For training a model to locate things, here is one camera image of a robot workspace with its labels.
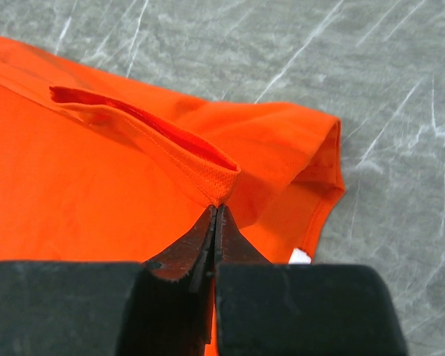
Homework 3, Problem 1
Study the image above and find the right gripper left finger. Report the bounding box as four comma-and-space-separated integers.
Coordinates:
0, 206, 217, 355

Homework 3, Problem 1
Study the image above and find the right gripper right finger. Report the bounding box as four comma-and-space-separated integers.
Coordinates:
214, 205, 408, 355

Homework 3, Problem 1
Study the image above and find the orange t shirt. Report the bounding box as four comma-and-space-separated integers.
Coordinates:
0, 36, 346, 263

